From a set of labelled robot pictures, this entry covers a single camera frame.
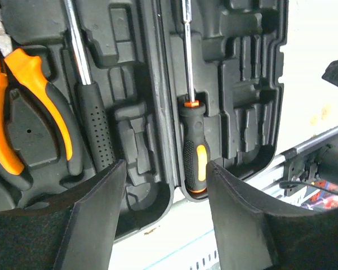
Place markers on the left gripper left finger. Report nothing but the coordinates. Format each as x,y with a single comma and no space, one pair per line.
72,230

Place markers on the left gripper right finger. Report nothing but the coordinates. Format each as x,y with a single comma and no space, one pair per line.
254,230

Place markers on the small claw hammer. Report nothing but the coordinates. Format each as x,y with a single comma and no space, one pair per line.
94,117

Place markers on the black handled screwdriver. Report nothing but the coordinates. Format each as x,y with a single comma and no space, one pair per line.
196,152

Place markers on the black plastic tool case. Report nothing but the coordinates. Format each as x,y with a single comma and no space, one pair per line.
136,55

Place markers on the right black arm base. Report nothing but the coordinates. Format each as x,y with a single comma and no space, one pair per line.
317,163

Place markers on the aluminium front rail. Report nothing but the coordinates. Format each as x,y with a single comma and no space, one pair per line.
324,197

